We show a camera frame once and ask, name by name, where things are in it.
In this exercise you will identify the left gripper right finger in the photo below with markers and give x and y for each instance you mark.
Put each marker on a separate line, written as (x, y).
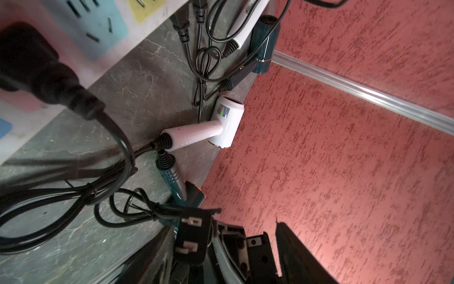
(298, 264)

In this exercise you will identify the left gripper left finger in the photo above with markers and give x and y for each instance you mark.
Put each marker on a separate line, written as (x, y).
(151, 264)

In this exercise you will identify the white hair dryer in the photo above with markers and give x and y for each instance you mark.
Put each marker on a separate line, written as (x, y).
(244, 25)
(219, 131)

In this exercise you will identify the white power strip coloured sockets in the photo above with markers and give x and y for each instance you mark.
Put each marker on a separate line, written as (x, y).
(89, 36)

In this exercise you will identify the dark green hair dryer front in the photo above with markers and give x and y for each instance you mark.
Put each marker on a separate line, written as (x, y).
(183, 193)

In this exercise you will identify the dark green hair dryer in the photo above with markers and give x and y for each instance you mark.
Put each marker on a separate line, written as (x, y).
(262, 46)
(183, 193)

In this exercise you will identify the dark green hair dryer back right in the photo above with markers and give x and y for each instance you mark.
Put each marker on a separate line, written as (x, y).
(262, 46)

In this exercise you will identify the black plug in red socket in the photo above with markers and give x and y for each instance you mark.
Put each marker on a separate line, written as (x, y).
(29, 63)

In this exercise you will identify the loose black plug left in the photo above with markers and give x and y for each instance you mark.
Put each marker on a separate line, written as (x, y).
(181, 23)

